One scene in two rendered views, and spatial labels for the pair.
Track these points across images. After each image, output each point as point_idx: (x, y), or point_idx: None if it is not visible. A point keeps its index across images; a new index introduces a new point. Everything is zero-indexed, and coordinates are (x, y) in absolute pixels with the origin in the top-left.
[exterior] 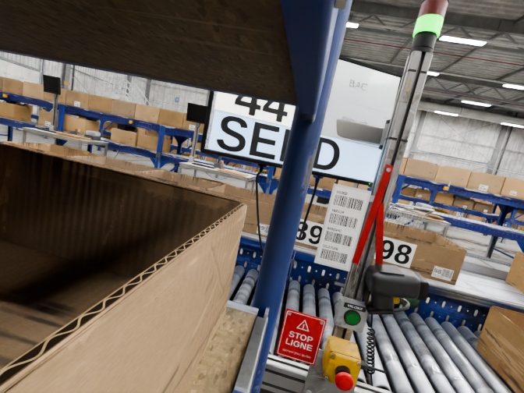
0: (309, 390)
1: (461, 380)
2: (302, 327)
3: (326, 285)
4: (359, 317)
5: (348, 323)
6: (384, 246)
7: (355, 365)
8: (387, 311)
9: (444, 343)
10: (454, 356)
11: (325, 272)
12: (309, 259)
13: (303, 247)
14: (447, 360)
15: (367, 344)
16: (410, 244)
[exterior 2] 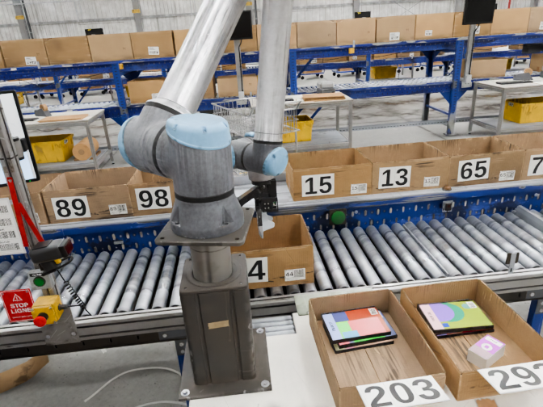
0: (47, 335)
1: (176, 286)
2: (16, 300)
3: (107, 247)
4: (43, 279)
5: (39, 286)
6: (143, 196)
7: (48, 309)
8: (51, 270)
9: None
10: None
11: (101, 237)
12: (78, 232)
13: (73, 222)
14: (178, 275)
15: (112, 287)
16: (163, 187)
